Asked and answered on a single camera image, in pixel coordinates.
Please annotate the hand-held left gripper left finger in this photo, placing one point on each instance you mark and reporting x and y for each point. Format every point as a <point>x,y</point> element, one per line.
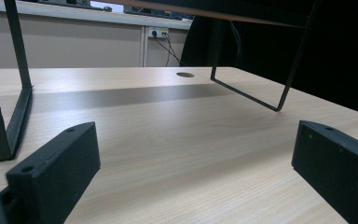
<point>56,168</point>

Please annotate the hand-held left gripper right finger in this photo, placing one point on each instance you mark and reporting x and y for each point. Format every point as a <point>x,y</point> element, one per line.
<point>338,168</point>

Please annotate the dark curtain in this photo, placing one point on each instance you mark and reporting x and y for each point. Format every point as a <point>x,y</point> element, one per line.
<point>338,62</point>

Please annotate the white wall power outlet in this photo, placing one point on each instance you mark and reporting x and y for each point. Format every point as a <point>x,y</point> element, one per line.
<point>158,32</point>

